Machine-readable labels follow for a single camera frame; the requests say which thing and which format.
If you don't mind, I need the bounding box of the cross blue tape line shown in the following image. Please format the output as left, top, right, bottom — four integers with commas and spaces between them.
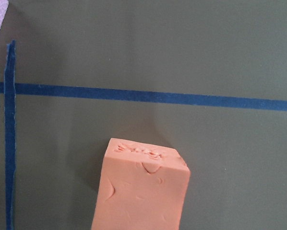
0, 81, 287, 112

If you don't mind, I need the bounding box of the orange foam cube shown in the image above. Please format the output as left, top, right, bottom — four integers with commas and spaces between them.
92, 138, 191, 230

